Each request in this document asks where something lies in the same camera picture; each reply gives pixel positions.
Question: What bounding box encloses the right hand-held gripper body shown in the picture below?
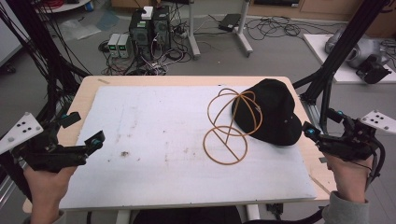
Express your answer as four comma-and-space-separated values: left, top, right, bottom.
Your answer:
317, 109, 396, 162

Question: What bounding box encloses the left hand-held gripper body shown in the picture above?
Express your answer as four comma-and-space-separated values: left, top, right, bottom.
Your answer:
0, 112, 92, 174

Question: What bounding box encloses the black cap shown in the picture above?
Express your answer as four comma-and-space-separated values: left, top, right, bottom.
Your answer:
231, 78, 304, 147

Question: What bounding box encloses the wire hat stand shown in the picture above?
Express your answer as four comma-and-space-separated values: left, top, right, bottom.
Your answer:
202, 88, 264, 166

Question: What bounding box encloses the person's left hand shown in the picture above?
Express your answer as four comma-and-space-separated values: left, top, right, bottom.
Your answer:
22, 163, 78, 224

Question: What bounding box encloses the person's right hand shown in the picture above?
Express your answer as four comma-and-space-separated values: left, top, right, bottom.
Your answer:
323, 152, 375, 204

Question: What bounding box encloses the white platform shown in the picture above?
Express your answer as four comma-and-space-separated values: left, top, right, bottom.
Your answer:
302, 33, 396, 85

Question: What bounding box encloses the black device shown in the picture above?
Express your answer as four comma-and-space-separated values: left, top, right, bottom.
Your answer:
355, 54, 393, 85

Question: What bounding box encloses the grey robot head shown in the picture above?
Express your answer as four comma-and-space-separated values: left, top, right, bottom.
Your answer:
324, 29, 390, 69

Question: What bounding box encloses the grey sleeve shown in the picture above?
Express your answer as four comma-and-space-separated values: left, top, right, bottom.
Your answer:
320, 190, 372, 224

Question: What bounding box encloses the white foam board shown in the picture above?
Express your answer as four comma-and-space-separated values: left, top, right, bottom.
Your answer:
59, 85, 318, 211

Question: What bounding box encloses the grey power supply unit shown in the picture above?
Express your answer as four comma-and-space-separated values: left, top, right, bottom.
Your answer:
116, 34, 134, 60
106, 33, 121, 59

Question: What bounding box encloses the black computer tower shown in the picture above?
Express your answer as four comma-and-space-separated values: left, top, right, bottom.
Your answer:
128, 10, 154, 60
151, 6, 172, 60

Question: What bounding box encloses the person's dark clothing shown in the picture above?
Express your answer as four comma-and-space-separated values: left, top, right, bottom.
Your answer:
132, 205, 244, 224

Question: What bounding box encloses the white box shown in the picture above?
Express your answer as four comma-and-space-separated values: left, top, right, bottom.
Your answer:
140, 6, 154, 21

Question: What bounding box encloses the black flat box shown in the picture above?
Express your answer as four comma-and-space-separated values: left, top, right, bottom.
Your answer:
218, 13, 242, 33

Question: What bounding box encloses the grey metal stand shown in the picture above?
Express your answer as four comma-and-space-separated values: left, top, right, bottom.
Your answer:
186, 0, 255, 61

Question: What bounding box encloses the black cable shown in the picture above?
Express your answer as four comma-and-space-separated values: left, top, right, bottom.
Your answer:
363, 136, 387, 190

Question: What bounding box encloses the bundle of floor cables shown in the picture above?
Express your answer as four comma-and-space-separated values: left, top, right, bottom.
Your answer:
244, 15, 349, 43

